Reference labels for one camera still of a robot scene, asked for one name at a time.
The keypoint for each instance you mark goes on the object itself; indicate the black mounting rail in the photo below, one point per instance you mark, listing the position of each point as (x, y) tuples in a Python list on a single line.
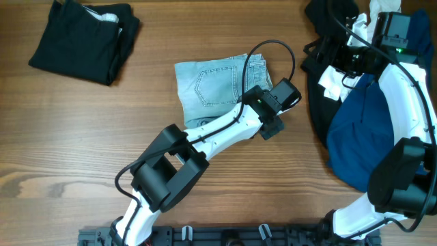
[(291, 235)]

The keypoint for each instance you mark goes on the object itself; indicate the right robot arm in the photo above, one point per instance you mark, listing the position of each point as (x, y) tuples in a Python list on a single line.
[(403, 184)]

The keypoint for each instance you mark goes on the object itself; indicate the light blue denim shorts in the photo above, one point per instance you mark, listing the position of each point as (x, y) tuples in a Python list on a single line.
[(209, 89)]

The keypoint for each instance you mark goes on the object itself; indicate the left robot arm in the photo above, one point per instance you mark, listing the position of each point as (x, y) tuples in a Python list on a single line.
[(173, 163)]

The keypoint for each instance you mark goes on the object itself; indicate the folded black garment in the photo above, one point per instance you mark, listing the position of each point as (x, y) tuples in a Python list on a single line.
[(90, 42)]

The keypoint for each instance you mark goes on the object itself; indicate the dark blue shirt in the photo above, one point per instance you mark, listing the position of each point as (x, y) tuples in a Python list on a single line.
[(360, 134)]

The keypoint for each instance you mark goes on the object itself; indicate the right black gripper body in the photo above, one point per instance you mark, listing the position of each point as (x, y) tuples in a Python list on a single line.
[(336, 59)]

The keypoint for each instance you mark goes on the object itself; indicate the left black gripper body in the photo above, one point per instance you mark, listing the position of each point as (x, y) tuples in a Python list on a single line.
[(272, 126)]

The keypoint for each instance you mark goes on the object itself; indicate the black crumpled garment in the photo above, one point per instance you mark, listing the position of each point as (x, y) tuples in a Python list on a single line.
[(322, 110)]

